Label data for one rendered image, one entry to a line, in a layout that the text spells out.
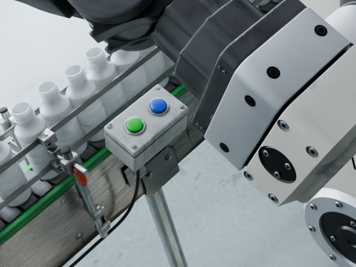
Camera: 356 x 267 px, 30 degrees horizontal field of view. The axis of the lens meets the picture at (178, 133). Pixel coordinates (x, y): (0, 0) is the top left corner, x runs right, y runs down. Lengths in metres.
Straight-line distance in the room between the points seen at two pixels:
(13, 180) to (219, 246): 1.25
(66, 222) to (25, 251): 0.10
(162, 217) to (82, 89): 0.47
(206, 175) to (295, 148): 2.14
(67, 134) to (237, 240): 1.21
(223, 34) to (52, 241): 0.91
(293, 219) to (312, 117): 1.96
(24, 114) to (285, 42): 0.79
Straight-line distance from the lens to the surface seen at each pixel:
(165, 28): 0.53
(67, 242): 1.38
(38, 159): 1.27
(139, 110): 1.20
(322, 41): 0.50
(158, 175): 1.46
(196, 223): 2.46
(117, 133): 1.17
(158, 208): 1.59
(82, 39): 3.57
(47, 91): 1.24
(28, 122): 1.23
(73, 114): 1.26
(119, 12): 0.51
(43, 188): 1.30
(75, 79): 1.26
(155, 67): 1.38
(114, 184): 1.38
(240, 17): 0.51
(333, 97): 0.47
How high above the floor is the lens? 1.87
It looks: 42 degrees down
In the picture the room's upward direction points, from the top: 16 degrees counter-clockwise
